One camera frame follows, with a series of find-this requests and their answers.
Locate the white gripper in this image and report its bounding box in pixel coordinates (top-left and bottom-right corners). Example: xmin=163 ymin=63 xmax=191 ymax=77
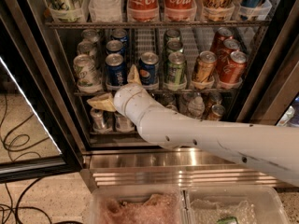
xmin=87 ymin=64 xmax=150 ymax=116

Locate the blue pepsi can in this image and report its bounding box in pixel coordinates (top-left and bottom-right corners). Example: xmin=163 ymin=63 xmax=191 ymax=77
xmin=106 ymin=40 xmax=125 ymax=56
xmin=111 ymin=28 xmax=129 ymax=48
xmin=106 ymin=53 xmax=127 ymax=86
xmin=138 ymin=51 xmax=159 ymax=85

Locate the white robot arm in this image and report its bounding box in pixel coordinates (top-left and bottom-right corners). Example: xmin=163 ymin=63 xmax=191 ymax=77
xmin=89 ymin=67 xmax=299 ymax=187

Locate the front white green can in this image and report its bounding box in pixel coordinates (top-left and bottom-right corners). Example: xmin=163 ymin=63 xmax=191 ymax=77
xmin=73 ymin=54 xmax=100 ymax=87

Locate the white green can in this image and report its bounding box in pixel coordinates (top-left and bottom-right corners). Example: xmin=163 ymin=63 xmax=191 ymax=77
xmin=77 ymin=40 xmax=98 ymax=66
xmin=81 ymin=29 xmax=101 ymax=45
xmin=73 ymin=54 xmax=100 ymax=87

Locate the silver can bottom shelf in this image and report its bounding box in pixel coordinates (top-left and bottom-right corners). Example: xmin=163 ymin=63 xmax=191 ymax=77
xmin=90 ymin=108 xmax=108 ymax=130

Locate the middle white green can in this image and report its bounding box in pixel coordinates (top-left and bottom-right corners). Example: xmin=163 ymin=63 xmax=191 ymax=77
xmin=77 ymin=40 xmax=98 ymax=66

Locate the green can bottom shelf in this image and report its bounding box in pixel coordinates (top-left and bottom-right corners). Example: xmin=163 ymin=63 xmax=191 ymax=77
xmin=166 ymin=104 xmax=178 ymax=112

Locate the rear white green can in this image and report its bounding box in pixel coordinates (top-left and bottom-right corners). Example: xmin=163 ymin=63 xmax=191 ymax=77
xmin=81 ymin=29 xmax=101 ymax=45

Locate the clear water bottle top shelf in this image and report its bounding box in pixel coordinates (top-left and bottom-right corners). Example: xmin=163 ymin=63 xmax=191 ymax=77
xmin=89 ymin=0 xmax=122 ymax=22

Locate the open glass fridge door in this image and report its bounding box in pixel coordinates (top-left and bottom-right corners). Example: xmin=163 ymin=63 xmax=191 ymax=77
xmin=0 ymin=0 xmax=82 ymax=183

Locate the stainless steel fridge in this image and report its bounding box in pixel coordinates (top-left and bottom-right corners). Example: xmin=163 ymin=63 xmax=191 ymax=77
xmin=16 ymin=0 xmax=298 ymax=189

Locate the front gold can bottom shelf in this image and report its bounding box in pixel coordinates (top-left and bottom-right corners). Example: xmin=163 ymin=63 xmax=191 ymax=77
xmin=206 ymin=104 xmax=225 ymax=120

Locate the front red coke can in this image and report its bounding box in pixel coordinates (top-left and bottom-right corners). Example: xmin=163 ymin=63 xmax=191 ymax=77
xmin=220 ymin=51 xmax=247 ymax=84

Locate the red coke can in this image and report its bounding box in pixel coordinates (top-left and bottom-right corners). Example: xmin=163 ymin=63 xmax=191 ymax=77
xmin=220 ymin=51 xmax=247 ymax=84
xmin=210 ymin=27 xmax=234 ymax=52
xmin=216 ymin=38 xmax=241 ymax=75

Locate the middle red coke can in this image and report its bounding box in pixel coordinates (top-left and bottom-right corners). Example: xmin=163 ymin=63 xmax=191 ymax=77
xmin=216 ymin=38 xmax=241 ymax=75

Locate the rear red coke can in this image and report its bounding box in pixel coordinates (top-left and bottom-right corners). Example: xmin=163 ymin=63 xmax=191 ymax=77
xmin=210 ymin=27 xmax=234 ymax=52

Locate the left brown tea bottle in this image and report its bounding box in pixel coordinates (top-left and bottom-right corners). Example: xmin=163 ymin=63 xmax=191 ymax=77
xmin=114 ymin=112 xmax=135 ymax=133

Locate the small water bottle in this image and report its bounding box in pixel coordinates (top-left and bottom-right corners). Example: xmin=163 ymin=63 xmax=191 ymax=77
xmin=187 ymin=96 xmax=205 ymax=119

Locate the left coca-cola bottle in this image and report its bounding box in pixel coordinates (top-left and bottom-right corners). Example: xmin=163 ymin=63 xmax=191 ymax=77
xmin=128 ymin=0 xmax=158 ymax=22

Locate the coca-cola bottle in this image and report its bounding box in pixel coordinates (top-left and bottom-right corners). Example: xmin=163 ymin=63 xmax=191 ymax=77
xmin=164 ymin=0 xmax=192 ymax=21
xmin=128 ymin=0 xmax=158 ymax=22

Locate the right coca-cola bottle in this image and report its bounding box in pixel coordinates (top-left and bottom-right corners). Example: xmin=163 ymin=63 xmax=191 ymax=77
xmin=164 ymin=0 xmax=192 ymax=21

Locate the left clear plastic bin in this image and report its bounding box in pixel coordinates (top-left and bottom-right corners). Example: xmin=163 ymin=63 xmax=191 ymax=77
xmin=88 ymin=185 xmax=187 ymax=224

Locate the clear plastic bin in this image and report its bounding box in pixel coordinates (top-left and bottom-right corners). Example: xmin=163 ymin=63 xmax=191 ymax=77
xmin=185 ymin=185 xmax=291 ymax=224
xmin=88 ymin=185 xmax=187 ymax=224

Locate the gold label bottle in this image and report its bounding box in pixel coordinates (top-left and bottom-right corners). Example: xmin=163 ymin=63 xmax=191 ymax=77
xmin=202 ymin=0 xmax=234 ymax=21

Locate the right clear plastic bin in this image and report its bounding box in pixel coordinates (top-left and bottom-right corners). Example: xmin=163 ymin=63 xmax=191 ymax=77
xmin=185 ymin=185 xmax=291 ymax=224

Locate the black floor cable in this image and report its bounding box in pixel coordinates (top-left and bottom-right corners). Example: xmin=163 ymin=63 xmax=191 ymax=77
xmin=0 ymin=93 xmax=82 ymax=224

